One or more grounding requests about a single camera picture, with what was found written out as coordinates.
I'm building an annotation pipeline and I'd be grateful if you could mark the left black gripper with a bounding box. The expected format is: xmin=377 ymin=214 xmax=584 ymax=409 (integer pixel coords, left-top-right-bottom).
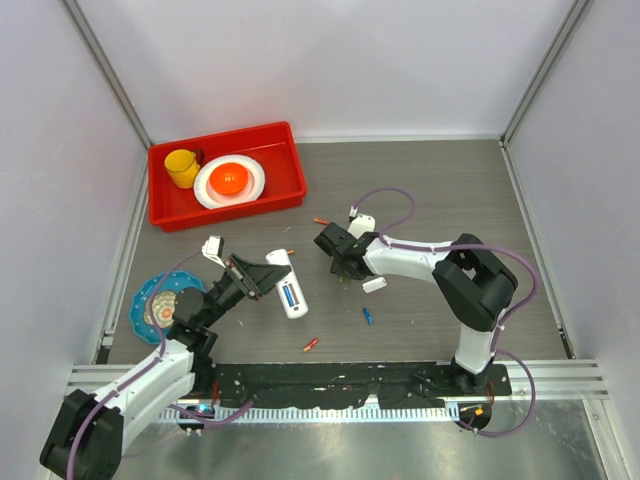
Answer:
xmin=201 ymin=254 xmax=290 ymax=328

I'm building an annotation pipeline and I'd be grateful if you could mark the white remote control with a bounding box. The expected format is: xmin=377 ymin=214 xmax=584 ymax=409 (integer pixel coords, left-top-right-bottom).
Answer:
xmin=265 ymin=249 xmax=309 ymax=319

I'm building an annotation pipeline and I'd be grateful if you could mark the blue battery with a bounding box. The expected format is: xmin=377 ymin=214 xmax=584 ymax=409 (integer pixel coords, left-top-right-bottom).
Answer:
xmin=283 ymin=284 xmax=297 ymax=308
xmin=362 ymin=308 xmax=374 ymax=326

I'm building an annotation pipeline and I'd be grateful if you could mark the white battery cover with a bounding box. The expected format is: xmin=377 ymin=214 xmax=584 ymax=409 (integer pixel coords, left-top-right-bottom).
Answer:
xmin=362 ymin=276 xmax=387 ymax=294

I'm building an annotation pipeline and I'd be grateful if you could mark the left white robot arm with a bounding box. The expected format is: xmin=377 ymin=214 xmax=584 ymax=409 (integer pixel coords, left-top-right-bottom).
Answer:
xmin=39 ymin=249 xmax=293 ymax=479

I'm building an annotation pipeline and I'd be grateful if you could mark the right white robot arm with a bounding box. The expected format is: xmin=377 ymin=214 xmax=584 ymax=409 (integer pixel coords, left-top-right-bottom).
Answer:
xmin=314 ymin=222 xmax=518 ymax=395

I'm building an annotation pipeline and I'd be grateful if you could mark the red orange battery lower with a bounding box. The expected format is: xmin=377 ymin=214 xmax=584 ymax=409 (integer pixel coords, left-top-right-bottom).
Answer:
xmin=302 ymin=338 xmax=319 ymax=353

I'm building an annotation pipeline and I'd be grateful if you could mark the white paper plate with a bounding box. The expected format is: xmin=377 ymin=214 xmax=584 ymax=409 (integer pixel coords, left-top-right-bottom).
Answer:
xmin=193 ymin=154 xmax=266 ymax=209

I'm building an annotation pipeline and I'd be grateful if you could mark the orange bowl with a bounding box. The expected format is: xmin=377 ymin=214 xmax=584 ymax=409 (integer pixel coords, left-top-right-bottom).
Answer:
xmin=209 ymin=162 xmax=249 ymax=196

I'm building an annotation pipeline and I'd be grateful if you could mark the red plastic bin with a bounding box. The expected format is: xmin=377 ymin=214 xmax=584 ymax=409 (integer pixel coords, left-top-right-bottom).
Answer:
xmin=147 ymin=120 xmax=308 ymax=234

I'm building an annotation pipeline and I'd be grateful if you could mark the blue patterned plate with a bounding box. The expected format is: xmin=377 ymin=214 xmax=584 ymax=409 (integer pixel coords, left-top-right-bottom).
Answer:
xmin=129 ymin=271 xmax=204 ymax=346

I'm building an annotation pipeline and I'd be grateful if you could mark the yellow mug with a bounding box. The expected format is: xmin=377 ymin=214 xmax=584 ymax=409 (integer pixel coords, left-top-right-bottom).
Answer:
xmin=164 ymin=149 xmax=204 ymax=189

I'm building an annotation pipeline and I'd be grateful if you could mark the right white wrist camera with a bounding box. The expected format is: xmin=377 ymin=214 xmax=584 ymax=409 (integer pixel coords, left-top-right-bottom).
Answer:
xmin=347 ymin=206 xmax=376 ymax=239

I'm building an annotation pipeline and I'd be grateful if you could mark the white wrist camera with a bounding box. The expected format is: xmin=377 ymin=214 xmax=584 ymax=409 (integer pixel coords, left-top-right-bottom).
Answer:
xmin=347 ymin=206 xmax=376 ymax=239
xmin=201 ymin=235 xmax=225 ymax=267

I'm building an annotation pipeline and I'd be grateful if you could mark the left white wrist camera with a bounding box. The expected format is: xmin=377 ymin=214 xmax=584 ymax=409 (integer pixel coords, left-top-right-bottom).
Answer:
xmin=201 ymin=235 xmax=225 ymax=267

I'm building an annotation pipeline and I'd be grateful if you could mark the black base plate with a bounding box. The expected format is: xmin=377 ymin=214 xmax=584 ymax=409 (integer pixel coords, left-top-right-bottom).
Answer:
xmin=211 ymin=362 xmax=512 ymax=410

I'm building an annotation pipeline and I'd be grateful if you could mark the white slotted cable duct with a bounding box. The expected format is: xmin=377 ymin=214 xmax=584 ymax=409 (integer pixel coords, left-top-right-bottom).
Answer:
xmin=159 ymin=403 xmax=460 ymax=424

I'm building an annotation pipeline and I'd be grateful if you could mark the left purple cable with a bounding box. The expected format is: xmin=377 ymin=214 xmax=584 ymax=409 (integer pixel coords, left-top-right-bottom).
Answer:
xmin=67 ymin=249 xmax=259 ymax=480

